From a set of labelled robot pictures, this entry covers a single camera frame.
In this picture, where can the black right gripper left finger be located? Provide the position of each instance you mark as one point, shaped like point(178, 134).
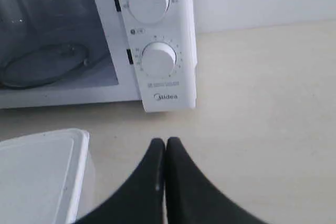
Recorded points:
point(140, 198)

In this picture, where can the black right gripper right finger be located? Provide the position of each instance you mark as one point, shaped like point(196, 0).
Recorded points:
point(191, 197)

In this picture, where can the white plastic lidded container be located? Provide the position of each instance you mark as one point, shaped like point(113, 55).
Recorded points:
point(47, 177)

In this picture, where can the white Midea microwave oven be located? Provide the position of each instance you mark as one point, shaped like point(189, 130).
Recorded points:
point(121, 77)

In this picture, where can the white lower timer knob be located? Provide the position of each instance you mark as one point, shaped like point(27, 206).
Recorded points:
point(158, 59)

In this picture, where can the glass turntable plate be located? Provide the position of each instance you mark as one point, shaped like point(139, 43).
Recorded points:
point(58, 55)

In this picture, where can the white upper power knob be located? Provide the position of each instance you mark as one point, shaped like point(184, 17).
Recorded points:
point(148, 11)

